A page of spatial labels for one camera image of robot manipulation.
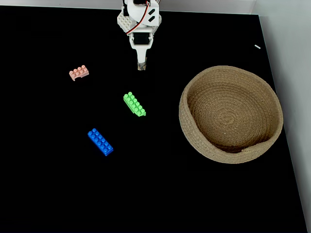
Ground red white black servo cable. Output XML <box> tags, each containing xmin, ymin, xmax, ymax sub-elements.
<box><xmin>125</xmin><ymin>0</ymin><xmax>150</xmax><ymax>36</ymax></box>

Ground woven rope basket tray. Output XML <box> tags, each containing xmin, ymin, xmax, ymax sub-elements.
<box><xmin>178</xmin><ymin>65</ymin><xmax>284</xmax><ymax>165</ymax></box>

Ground pink lego block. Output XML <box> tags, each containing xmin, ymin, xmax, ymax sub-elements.
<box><xmin>69</xmin><ymin>65</ymin><xmax>89</xmax><ymax>82</ymax></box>

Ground blue lego block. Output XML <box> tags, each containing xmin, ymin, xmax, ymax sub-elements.
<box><xmin>87</xmin><ymin>128</ymin><xmax>114</xmax><ymax>157</ymax></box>

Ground green lego block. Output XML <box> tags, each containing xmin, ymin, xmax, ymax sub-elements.
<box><xmin>123</xmin><ymin>91</ymin><xmax>147</xmax><ymax>117</ymax></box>

